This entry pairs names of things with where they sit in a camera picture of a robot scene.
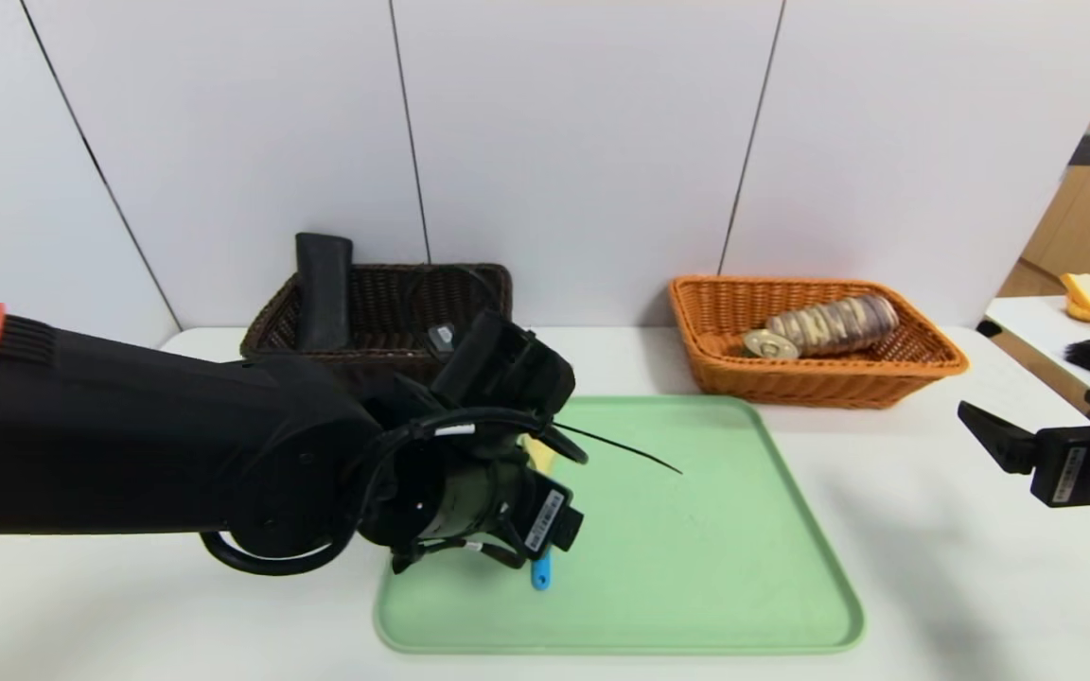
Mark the light green plastic tray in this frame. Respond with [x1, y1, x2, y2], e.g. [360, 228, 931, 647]
[374, 394, 868, 655]

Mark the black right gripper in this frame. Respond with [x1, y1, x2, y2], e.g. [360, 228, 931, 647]
[957, 399, 1090, 533]

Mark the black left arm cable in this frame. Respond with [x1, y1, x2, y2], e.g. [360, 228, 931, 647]
[199, 407, 589, 578]

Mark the thin black cable tie tail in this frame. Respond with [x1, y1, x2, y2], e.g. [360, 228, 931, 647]
[553, 422, 684, 476]

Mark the white side table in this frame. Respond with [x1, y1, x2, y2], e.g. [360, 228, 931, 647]
[983, 280, 1090, 412]

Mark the orange wicker basket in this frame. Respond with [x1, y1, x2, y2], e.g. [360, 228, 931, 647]
[667, 275, 970, 410]

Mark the brown striped bread roll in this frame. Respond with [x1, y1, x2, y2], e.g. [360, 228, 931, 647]
[765, 294, 901, 358]

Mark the wooden spoon with blue handle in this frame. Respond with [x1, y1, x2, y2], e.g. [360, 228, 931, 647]
[522, 433, 560, 591]

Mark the black glasses case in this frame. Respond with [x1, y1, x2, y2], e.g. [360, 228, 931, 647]
[294, 233, 355, 353]

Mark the tin can with gold lid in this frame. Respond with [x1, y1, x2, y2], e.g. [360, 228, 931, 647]
[743, 329, 801, 362]

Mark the dark brown wicker basket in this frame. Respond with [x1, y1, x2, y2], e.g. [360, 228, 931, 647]
[240, 263, 515, 398]

